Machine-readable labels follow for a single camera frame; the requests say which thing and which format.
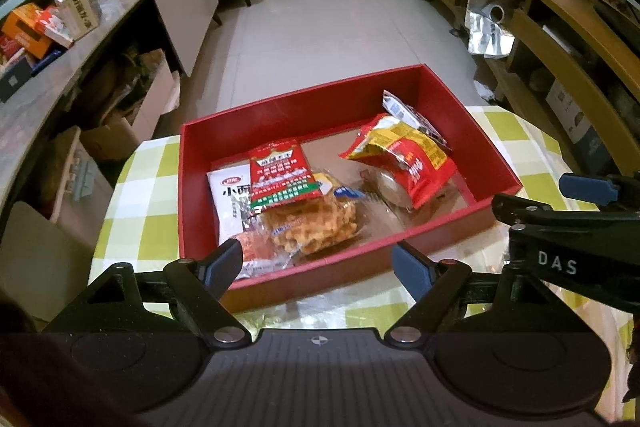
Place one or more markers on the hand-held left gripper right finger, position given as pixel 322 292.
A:
pixel 410 264

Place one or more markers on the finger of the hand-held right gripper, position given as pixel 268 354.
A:
pixel 585 185
pixel 520 212

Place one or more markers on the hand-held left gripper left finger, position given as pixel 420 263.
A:
pixel 225 262

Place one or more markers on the red cardboard box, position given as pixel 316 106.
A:
pixel 350 267

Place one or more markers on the white packet with orange picture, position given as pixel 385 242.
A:
pixel 230 202

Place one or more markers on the waffles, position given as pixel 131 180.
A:
pixel 315 227

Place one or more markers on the red packet with green stripe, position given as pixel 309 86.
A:
pixel 282 177

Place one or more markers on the yellow and red snack packet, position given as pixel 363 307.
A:
pixel 415 162

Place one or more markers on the brown snack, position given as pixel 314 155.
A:
pixel 415 117

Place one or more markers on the white box with picture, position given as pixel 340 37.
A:
pixel 570 109

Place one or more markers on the green checked tablecloth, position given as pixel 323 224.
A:
pixel 150 187

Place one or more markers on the beige cardboard box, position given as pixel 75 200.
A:
pixel 65 207

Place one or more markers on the open cardboard box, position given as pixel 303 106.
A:
pixel 145 107

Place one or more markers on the wooden cabinet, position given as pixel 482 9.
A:
pixel 550 7

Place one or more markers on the aluminium foil roll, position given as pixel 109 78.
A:
pixel 487 27

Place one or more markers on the grey sideboard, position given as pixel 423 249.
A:
pixel 125 17

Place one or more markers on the dark blue box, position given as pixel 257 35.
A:
pixel 15 79

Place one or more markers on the white carton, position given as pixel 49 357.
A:
pixel 80 17

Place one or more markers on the orange boxes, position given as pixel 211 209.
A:
pixel 30 29

